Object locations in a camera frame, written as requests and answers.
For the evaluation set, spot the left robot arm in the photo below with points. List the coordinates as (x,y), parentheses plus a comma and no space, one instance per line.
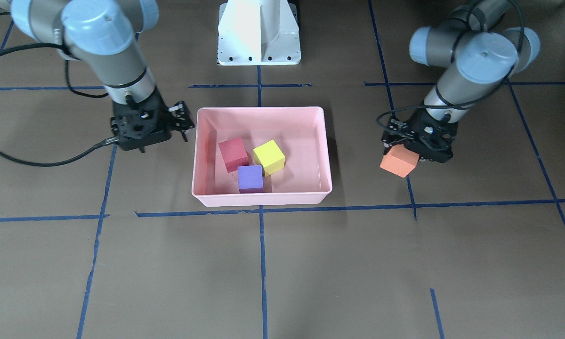
(480,45)

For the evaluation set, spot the pink plastic bin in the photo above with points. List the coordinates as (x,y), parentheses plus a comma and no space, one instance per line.
(299,131)

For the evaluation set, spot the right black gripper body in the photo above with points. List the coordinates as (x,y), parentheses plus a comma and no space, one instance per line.
(179,117)

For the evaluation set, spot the yellow foam block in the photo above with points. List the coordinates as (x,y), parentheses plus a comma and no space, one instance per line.
(270,157)

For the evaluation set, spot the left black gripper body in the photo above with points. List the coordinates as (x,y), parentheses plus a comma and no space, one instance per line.
(394,132)

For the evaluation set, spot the orange foam block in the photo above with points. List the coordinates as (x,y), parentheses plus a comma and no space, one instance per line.
(399,161)

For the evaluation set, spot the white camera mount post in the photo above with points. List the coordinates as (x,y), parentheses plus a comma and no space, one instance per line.
(259,32)

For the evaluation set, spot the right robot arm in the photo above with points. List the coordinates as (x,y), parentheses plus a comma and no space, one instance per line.
(102,33)

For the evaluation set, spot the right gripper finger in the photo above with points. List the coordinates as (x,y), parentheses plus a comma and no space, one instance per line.
(179,116)
(183,126)

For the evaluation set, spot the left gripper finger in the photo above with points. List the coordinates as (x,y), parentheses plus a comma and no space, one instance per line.
(394,133)

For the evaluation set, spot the red foam block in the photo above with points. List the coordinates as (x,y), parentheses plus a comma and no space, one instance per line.
(233,154)

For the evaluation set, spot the purple foam block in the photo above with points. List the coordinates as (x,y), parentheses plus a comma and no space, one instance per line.
(250,179)

